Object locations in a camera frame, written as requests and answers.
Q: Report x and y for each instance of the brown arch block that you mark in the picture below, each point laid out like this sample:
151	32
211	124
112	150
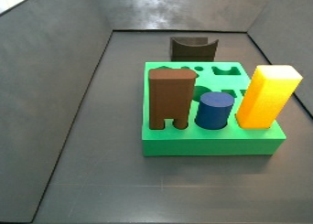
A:
170	97

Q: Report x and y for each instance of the green shape sorter base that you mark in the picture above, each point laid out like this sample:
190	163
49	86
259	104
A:
231	140

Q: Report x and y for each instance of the yellow rectangular block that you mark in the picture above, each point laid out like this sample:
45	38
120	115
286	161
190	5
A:
271	86

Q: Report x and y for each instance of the black curved fixture stand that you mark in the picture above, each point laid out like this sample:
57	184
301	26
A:
193	49

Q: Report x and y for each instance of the blue cylinder block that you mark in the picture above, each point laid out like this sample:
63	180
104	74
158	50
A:
214	108

